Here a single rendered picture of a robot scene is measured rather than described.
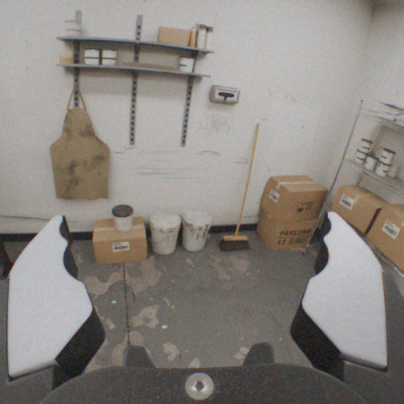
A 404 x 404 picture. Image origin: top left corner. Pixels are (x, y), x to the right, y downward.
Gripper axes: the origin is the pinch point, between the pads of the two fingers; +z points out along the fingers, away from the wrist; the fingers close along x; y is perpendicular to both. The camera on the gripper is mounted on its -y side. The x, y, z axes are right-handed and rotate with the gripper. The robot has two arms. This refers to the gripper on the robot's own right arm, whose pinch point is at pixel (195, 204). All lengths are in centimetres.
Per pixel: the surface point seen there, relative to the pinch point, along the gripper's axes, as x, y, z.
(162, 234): -32, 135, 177
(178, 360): -14, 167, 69
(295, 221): 114, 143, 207
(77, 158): -105, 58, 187
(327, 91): 148, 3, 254
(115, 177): -77, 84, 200
